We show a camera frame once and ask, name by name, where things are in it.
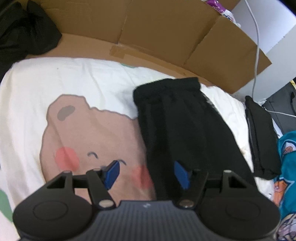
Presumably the brown cardboard sheet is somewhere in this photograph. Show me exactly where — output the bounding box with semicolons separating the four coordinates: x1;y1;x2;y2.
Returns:
40;1;271;93

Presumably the teal patterned jersey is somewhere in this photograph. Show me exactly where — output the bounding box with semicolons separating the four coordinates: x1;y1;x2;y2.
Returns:
273;131;296;240

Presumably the white cable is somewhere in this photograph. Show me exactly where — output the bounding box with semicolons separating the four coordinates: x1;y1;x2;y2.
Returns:
244;0;293;117

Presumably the folded black garment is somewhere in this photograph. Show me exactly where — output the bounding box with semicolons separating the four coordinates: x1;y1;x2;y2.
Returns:
245;96;281;180

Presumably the black jacket with floral lining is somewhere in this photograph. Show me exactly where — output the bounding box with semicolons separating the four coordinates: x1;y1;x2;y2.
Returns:
133;77;255;201

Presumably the dark grey suitcase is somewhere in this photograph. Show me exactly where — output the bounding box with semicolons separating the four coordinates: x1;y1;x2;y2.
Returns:
263;79;295;134

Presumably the white cartoon bed sheet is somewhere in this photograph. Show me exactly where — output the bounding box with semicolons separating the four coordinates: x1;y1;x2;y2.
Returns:
1;58;280;240

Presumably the purple white package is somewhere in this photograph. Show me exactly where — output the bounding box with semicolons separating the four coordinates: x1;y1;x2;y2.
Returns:
203;0;241;28

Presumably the black clothes pile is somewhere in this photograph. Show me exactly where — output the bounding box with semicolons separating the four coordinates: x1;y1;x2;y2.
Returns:
1;1;62;78

